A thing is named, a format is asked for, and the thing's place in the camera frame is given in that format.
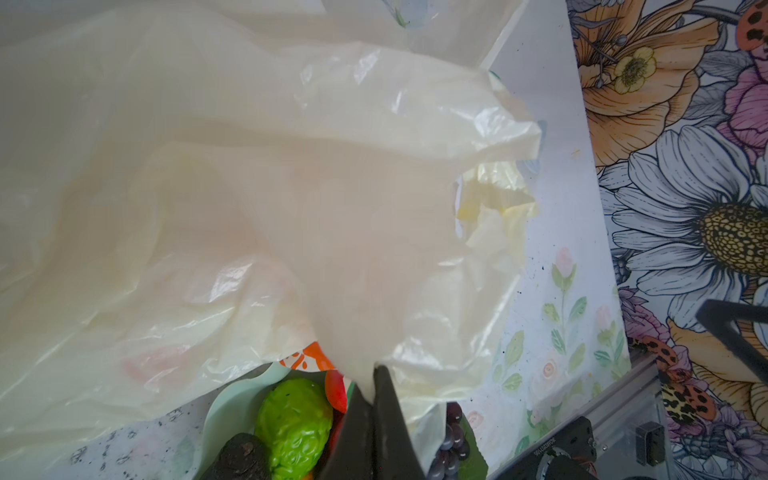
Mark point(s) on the light green plate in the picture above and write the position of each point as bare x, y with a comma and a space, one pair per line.
234, 410

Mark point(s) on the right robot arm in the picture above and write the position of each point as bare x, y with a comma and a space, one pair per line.
721, 318

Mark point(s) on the aluminium front rail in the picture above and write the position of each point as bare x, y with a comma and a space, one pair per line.
630, 428

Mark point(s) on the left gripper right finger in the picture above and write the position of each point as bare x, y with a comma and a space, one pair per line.
393, 455

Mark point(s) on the purple grape bunch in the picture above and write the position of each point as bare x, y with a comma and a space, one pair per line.
454, 448

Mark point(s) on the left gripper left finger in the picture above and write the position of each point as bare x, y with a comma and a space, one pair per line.
353, 456

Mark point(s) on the translucent cream plastic bag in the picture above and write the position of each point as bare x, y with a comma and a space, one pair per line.
193, 189

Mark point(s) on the dark avocado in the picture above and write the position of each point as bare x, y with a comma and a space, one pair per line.
243, 457

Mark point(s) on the green bumpy fruit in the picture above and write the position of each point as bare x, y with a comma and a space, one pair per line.
294, 421

